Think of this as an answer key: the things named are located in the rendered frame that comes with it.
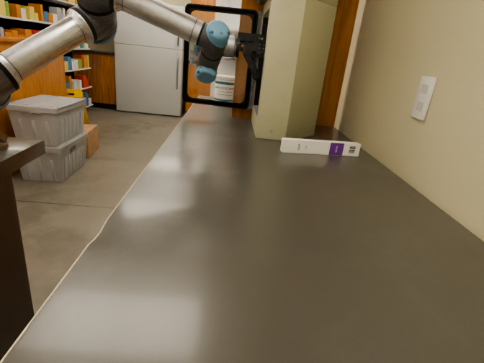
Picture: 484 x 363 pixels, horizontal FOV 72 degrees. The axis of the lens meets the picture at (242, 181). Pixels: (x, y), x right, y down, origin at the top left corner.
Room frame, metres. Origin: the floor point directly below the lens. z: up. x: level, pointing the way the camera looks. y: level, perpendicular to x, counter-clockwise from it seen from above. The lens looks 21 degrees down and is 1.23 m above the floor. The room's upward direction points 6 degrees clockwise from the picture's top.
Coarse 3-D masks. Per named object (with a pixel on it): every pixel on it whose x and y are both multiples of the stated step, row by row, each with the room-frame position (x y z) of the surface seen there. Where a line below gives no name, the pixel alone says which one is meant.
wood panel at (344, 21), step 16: (352, 0) 1.59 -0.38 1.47; (336, 16) 1.59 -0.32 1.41; (352, 16) 1.59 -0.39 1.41; (336, 32) 1.59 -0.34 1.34; (352, 32) 1.59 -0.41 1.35; (336, 48) 1.59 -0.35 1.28; (336, 64) 1.59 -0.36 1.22; (336, 80) 1.59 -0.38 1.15; (336, 96) 1.59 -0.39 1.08; (240, 112) 1.56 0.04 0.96; (320, 112) 1.59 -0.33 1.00
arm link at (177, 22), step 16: (80, 0) 1.13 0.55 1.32; (96, 0) 1.11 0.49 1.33; (112, 0) 1.10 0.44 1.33; (128, 0) 1.11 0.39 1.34; (144, 0) 1.12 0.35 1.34; (144, 16) 1.12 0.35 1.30; (160, 16) 1.12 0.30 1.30; (176, 16) 1.13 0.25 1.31; (176, 32) 1.13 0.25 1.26; (192, 32) 1.13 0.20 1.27; (208, 32) 1.12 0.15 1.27; (224, 32) 1.13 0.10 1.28; (208, 48) 1.15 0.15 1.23; (224, 48) 1.16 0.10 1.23
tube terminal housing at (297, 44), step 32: (288, 0) 1.20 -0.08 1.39; (320, 0) 1.26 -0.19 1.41; (288, 32) 1.20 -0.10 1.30; (320, 32) 1.29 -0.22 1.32; (288, 64) 1.20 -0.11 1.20; (320, 64) 1.32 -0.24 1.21; (288, 96) 1.20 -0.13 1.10; (320, 96) 1.35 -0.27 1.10; (256, 128) 1.20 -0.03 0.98; (288, 128) 1.21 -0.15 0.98
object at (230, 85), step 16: (192, 16) 1.52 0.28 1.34; (208, 16) 1.52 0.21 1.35; (224, 16) 1.51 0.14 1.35; (240, 16) 1.51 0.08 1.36; (256, 32) 1.50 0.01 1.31; (192, 48) 1.52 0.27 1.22; (224, 64) 1.51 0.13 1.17; (240, 64) 1.51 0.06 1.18; (192, 80) 1.52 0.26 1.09; (224, 80) 1.51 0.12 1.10; (240, 80) 1.51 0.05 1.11; (192, 96) 1.52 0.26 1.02; (208, 96) 1.52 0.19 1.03; (224, 96) 1.51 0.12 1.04; (240, 96) 1.51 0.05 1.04
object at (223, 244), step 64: (192, 128) 1.24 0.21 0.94; (320, 128) 1.51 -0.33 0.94; (128, 192) 0.62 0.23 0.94; (192, 192) 0.65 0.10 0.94; (256, 192) 0.69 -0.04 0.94; (320, 192) 0.73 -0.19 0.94; (384, 192) 0.78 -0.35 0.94; (128, 256) 0.40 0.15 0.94; (192, 256) 0.42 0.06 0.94; (256, 256) 0.44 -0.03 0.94; (320, 256) 0.46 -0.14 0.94; (384, 256) 0.48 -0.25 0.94; (448, 256) 0.50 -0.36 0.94; (64, 320) 0.28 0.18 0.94; (128, 320) 0.29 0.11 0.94; (192, 320) 0.30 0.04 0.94; (256, 320) 0.31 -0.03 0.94; (320, 320) 0.32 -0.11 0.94; (384, 320) 0.33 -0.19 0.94; (448, 320) 0.34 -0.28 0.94
